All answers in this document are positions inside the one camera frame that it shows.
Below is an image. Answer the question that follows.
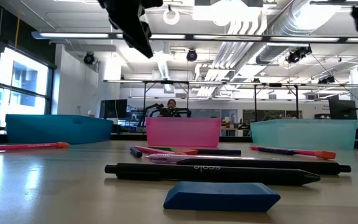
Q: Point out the black computer monitor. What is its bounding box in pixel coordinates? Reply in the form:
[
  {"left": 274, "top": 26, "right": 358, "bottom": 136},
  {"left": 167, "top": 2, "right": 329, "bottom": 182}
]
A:
[
  {"left": 99, "top": 99, "right": 128, "bottom": 119},
  {"left": 328, "top": 99, "right": 357, "bottom": 120}
]

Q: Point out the black pen with white print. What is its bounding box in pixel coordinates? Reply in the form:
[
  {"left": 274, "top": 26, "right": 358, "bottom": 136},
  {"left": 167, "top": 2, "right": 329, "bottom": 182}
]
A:
[{"left": 104, "top": 162, "right": 321, "bottom": 187}]

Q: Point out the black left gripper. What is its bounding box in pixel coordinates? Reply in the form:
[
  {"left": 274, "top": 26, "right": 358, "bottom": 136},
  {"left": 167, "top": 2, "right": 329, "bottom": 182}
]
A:
[{"left": 97, "top": 0, "right": 164, "bottom": 59}]

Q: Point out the light purple pen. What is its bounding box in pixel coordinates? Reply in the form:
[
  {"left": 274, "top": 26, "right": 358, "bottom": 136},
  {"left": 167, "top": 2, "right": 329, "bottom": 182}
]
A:
[{"left": 144, "top": 153, "right": 281, "bottom": 165}]

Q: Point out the blue eraser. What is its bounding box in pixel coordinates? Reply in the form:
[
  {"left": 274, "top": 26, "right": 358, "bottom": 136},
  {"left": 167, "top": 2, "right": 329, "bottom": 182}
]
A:
[{"left": 163, "top": 181, "right": 281, "bottom": 213}]

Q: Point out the black background station frame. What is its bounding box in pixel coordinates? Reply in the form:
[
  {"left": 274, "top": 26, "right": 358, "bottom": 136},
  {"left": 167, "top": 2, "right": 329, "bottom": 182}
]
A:
[
  {"left": 143, "top": 80, "right": 190, "bottom": 118},
  {"left": 253, "top": 83, "right": 300, "bottom": 122}
]

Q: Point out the black ceiling camera cluster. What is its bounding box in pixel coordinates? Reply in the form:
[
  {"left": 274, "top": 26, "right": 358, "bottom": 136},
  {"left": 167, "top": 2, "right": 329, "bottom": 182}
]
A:
[{"left": 286, "top": 45, "right": 313, "bottom": 65}]

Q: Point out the plain black pen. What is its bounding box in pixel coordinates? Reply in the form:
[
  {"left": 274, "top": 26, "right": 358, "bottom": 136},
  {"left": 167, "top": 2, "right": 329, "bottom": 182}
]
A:
[{"left": 176, "top": 158, "right": 352, "bottom": 175}]

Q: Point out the dark purple crayon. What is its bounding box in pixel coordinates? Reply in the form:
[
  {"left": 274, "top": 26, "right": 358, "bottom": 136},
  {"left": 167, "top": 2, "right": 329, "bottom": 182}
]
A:
[{"left": 257, "top": 147, "right": 298, "bottom": 156}]

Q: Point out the white ring light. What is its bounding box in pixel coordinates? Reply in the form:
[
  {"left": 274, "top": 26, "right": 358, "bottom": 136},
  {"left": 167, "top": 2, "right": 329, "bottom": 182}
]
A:
[{"left": 162, "top": 7, "right": 180, "bottom": 26}]

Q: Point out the pink plastic bin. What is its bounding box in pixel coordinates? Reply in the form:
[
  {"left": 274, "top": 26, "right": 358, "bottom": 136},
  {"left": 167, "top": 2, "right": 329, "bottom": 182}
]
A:
[{"left": 145, "top": 117, "right": 222, "bottom": 148}]

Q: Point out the pink pencil with orange end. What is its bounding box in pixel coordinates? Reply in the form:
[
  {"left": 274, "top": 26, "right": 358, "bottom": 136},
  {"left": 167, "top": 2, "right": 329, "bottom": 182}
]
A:
[
  {"left": 249, "top": 146, "right": 337, "bottom": 161},
  {"left": 134, "top": 145, "right": 199, "bottom": 156},
  {"left": 0, "top": 141, "right": 70, "bottom": 153}
]

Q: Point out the dark navy crayon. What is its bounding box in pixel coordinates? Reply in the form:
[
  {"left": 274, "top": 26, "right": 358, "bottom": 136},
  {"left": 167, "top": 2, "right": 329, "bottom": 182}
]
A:
[{"left": 194, "top": 149, "right": 242, "bottom": 156}]

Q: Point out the dark blue plastic bin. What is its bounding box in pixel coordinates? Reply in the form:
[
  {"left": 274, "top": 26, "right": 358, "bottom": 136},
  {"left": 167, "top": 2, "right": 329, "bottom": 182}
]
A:
[{"left": 5, "top": 114, "right": 114, "bottom": 145}]

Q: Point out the short blue crayon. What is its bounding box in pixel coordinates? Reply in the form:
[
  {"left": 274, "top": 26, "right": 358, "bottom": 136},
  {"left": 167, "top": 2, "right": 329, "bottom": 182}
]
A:
[{"left": 129, "top": 146, "right": 144, "bottom": 159}]

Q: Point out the silver ventilation duct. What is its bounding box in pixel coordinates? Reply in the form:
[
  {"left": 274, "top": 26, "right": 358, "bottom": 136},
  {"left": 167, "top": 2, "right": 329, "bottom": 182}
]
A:
[{"left": 255, "top": 0, "right": 343, "bottom": 65}]

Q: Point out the person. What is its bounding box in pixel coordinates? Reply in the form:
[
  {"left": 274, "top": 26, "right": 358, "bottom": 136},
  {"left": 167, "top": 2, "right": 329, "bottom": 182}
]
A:
[{"left": 157, "top": 98, "right": 183, "bottom": 118}]

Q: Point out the black overhead frame bar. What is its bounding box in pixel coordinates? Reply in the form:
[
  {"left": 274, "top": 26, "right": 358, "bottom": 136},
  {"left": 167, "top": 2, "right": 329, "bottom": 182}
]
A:
[{"left": 31, "top": 30, "right": 358, "bottom": 44}]

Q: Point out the light teal plastic bin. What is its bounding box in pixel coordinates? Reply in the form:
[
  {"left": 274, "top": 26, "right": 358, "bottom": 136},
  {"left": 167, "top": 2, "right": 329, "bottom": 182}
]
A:
[{"left": 250, "top": 119, "right": 358, "bottom": 150}]

